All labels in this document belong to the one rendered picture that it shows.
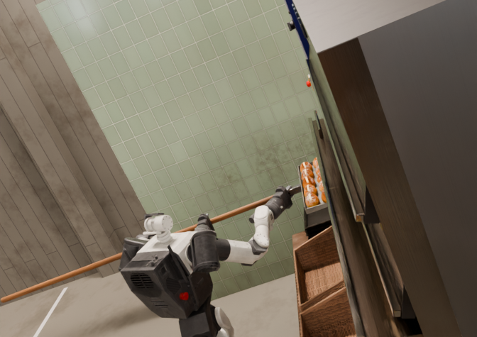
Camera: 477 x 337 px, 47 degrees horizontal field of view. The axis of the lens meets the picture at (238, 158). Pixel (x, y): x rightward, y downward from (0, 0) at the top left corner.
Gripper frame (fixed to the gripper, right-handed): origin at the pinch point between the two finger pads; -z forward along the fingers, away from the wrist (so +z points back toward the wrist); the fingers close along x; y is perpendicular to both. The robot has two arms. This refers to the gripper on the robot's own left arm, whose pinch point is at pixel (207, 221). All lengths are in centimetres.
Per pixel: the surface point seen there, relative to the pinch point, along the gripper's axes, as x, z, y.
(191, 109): -34, -119, -25
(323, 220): 42, -45, 48
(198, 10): -94, -123, 9
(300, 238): 62, -69, 24
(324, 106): -53, 54, 83
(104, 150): -4, -232, -165
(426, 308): -31, 146, 99
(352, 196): -53, 131, 91
